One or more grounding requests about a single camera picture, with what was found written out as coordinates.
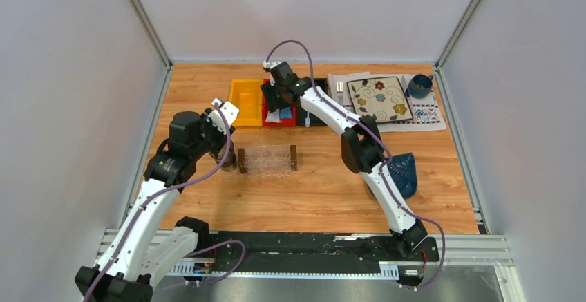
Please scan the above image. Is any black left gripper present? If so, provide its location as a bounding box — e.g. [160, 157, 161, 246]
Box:
[190, 108, 236, 160]

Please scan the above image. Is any clear textured toiletry holder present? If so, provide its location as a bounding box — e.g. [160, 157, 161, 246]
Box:
[237, 144, 299, 175]

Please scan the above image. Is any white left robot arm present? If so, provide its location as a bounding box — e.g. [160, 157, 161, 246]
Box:
[75, 102, 239, 301]

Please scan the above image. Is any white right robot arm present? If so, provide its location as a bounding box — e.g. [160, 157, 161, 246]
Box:
[261, 62, 428, 260]

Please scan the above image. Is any blue toothpaste tube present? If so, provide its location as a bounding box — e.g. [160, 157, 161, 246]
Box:
[279, 107, 292, 120]

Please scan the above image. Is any white toothpaste tube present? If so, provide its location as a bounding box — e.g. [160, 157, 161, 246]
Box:
[265, 110, 281, 124]

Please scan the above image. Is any clear textured glass tray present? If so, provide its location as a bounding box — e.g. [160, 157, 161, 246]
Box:
[215, 147, 301, 180]

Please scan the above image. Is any red plastic bin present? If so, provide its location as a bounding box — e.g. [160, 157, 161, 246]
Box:
[261, 95, 296, 127]

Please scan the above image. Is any black plastic bin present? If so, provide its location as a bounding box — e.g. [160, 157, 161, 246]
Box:
[295, 78, 330, 126]

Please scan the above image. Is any yellow plastic bin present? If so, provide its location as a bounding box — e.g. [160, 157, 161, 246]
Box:
[229, 79, 263, 127]

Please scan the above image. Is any floral square ceramic plate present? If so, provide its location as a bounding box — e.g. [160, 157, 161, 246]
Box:
[346, 76, 413, 123]

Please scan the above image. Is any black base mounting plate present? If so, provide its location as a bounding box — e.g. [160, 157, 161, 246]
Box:
[196, 231, 440, 274]

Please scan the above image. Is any blue ceramic mug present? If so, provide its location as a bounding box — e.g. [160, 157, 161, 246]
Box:
[407, 74, 434, 99]

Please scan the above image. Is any blue shell shaped dish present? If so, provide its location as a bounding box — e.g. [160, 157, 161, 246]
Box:
[388, 152, 418, 200]

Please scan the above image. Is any white patterned placemat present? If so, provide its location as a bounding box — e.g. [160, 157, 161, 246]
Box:
[327, 72, 446, 132]

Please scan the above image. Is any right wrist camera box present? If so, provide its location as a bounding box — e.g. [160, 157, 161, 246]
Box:
[263, 61, 281, 72]

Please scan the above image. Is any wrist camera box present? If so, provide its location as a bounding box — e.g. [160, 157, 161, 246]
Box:
[263, 61, 281, 72]
[208, 98, 240, 135]

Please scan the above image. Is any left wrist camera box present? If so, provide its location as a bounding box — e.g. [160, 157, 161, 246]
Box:
[208, 98, 240, 135]

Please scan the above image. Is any pink handled fork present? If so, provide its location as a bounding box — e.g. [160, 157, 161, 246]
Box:
[336, 82, 344, 106]

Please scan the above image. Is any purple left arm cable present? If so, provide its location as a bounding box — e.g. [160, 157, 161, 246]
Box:
[82, 100, 232, 302]

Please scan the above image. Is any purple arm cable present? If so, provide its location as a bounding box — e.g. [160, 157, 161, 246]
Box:
[265, 39, 447, 291]
[82, 100, 232, 302]

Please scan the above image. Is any pink handled knife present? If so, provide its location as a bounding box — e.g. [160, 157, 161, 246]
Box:
[401, 75, 409, 98]

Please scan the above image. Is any grey left frame post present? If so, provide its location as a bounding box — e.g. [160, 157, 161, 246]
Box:
[129, 0, 173, 70]

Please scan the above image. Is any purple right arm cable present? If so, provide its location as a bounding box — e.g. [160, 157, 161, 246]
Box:
[265, 39, 447, 291]

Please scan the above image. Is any grey aluminium frame post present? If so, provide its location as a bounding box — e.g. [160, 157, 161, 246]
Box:
[433, 0, 501, 70]

